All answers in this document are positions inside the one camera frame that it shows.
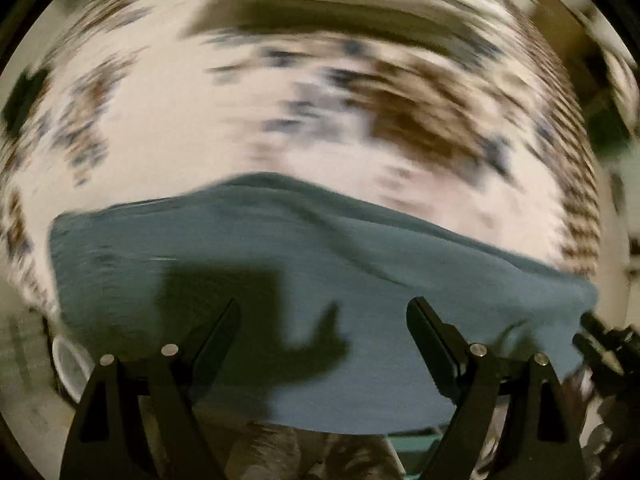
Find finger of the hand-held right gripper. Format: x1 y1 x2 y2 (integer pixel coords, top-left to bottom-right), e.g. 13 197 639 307
571 312 640 401

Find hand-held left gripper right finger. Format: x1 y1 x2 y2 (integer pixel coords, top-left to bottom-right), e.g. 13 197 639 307
406 296 587 480

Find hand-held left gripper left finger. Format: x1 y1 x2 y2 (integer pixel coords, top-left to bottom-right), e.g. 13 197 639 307
59 298 242 480

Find teal pants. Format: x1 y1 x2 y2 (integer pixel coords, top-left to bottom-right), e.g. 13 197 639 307
48 172 600 435

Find white round container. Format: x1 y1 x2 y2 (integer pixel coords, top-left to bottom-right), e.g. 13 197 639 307
50 335 96 405

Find floral printed blanket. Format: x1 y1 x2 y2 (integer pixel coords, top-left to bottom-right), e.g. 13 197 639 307
0 0 606 321

